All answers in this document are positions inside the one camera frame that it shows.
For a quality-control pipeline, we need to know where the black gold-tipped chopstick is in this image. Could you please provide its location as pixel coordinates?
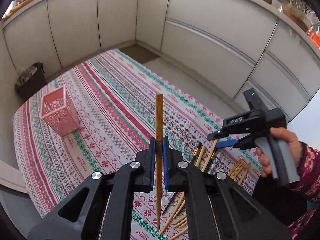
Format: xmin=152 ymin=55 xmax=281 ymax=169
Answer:
xmin=191 ymin=142 xmax=202 ymax=165

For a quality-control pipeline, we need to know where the wooden chopstick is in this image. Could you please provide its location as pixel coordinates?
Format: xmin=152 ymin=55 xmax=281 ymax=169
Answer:
xmin=201 ymin=139 xmax=219 ymax=172
xmin=155 ymin=94 xmax=163 ymax=232
xmin=195 ymin=145 xmax=206 ymax=167
xmin=238 ymin=163 xmax=251 ymax=186
xmin=228 ymin=160 xmax=244 ymax=179
xmin=159 ymin=193 xmax=185 ymax=235

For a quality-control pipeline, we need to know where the person's right hand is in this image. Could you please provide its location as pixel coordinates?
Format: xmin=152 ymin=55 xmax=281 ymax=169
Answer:
xmin=256 ymin=127 xmax=302 ymax=178

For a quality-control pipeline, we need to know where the pink perforated utensil holder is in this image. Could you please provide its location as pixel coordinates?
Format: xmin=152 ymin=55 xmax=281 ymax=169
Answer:
xmin=40 ymin=85 xmax=80 ymax=137

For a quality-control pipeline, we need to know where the glass bowl of food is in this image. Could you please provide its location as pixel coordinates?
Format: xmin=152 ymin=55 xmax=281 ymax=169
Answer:
xmin=283 ymin=3 xmax=311 ymax=33

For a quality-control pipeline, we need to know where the brown floor mat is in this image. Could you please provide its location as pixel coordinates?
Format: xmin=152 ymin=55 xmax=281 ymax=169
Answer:
xmin=120 ymin=44 xmax=159 ymax=64

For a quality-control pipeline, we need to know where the floral sleeve right forearm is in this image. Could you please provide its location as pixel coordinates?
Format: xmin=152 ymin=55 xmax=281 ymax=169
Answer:
xmin=287 ymin=142 xmax=319 ymax=239

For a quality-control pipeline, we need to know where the striped patterned tablecloth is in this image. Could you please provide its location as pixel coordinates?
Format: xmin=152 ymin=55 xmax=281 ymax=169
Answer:
xmin=12 ymin=49 xmax=263 ymax=240

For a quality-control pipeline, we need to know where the dark trash bin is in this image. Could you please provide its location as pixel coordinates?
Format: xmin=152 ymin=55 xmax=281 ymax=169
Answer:
xmin=15 ymin=62 xmax=47 ymax=101

